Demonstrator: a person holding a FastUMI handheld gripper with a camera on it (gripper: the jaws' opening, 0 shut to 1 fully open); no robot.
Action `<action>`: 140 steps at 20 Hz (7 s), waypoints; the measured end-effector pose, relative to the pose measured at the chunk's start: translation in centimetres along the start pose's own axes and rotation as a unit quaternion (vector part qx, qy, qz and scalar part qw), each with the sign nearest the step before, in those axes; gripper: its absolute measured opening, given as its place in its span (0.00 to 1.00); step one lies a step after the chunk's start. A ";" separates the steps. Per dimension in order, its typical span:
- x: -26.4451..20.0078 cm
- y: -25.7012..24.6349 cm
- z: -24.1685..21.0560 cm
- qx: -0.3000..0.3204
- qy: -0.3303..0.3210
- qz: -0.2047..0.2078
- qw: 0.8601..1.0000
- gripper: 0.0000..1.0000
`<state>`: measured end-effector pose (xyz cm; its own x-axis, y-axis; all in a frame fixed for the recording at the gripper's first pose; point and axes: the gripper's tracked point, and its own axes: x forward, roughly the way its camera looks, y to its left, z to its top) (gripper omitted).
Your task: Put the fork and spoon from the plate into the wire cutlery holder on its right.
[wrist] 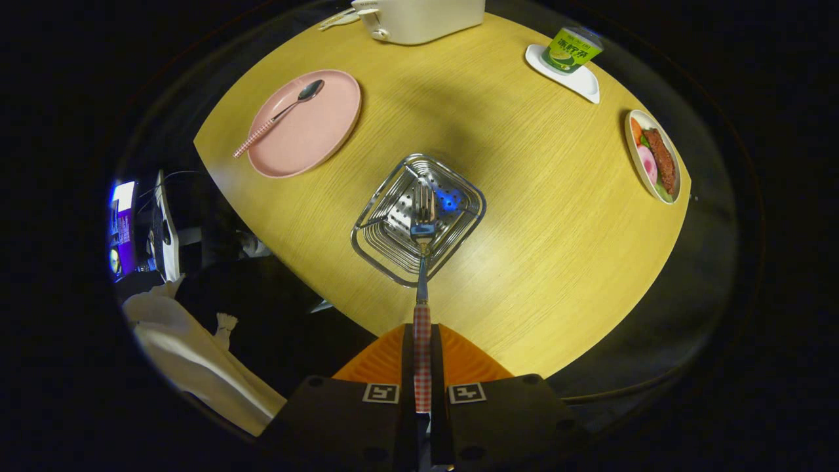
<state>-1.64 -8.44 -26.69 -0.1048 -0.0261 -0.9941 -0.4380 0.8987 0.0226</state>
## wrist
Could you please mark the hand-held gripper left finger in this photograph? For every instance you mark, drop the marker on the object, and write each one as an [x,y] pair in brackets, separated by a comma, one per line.
[334,419]

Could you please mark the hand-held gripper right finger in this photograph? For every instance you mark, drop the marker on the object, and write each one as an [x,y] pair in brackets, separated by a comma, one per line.
[511,419]

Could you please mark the white cloth garment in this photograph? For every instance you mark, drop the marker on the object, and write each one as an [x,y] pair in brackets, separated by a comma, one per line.
[196,367]

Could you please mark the white stand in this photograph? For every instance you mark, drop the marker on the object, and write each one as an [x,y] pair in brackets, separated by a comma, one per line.
[167,229]

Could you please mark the computer monitor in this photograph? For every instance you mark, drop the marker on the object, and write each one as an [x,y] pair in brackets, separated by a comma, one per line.
[123,226]

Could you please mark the pink plate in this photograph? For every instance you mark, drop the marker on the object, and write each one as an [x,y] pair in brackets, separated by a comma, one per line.
[314,131]

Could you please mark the white plate of food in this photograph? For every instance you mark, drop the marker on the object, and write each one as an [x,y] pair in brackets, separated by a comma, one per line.
[659,157]

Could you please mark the white coaster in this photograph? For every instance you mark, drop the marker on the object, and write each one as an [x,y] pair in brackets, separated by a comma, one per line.
[580,85]

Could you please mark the green label drink bottle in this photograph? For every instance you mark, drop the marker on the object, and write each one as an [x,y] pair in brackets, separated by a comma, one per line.
[570,51]

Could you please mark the white divided condiment tray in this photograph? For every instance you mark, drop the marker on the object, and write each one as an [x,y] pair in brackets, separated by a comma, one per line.
[337,19]

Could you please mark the white toaster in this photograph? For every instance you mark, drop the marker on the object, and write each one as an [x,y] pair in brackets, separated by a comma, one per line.
[419,19]

